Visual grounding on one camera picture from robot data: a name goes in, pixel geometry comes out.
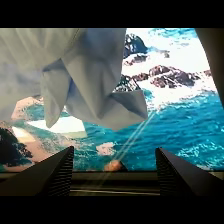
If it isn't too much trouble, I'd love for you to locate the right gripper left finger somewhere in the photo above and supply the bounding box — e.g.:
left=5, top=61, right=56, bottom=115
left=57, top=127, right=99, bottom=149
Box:
left=0, top=145, right=75, bottom=197

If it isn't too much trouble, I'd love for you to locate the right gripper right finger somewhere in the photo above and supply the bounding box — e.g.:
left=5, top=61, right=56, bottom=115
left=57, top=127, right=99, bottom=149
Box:
left=154, top=146, right=224, bottom=197

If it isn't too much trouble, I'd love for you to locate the pale grey shirt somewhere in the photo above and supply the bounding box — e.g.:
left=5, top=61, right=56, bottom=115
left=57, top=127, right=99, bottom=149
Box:
left=0, top=27, right=224, bottom=131

